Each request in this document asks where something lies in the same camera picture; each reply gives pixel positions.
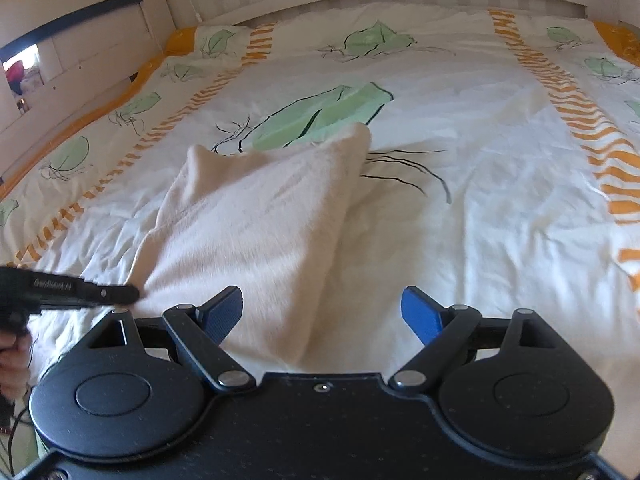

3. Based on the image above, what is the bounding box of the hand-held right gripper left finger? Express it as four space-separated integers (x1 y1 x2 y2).
55 286 256 393

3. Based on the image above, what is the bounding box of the beige printed sweater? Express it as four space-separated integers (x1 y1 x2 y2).
125 122 372 378

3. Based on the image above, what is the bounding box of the red and white cloth pile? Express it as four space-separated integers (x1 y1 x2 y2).
2 45 41 111

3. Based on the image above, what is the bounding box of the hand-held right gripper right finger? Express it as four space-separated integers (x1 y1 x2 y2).
389 286 586 393

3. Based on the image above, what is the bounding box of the leaf print duvet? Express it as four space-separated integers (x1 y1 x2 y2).
0 2 640 411

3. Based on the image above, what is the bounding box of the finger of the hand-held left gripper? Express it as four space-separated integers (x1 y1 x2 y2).
97 283 141 307

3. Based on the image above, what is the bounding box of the person's left hand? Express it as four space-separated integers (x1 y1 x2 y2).
0 332 33 402

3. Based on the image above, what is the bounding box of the orange bed sheet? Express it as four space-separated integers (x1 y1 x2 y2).
0 20 640 196

